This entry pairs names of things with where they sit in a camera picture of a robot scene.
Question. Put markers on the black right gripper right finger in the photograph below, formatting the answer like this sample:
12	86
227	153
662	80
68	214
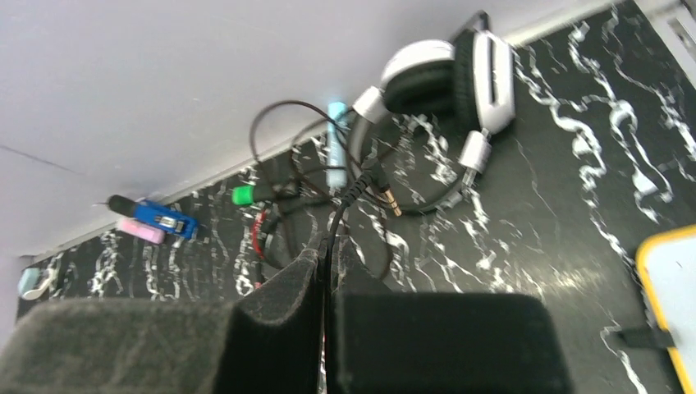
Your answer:
385	341

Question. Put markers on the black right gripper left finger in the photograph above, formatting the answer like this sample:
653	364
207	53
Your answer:
266	342

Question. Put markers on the white headphones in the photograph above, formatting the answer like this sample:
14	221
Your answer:
470	77

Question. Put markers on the small green block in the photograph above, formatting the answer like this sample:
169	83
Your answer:
243	195

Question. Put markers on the blue stapler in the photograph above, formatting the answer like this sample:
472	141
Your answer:
154	214

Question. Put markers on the light blue marker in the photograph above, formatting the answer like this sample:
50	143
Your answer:
336	177

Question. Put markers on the mint eraser block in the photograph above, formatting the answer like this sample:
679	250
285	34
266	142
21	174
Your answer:
34	282

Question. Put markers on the yellow framed whiteboard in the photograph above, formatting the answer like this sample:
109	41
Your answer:
665	265

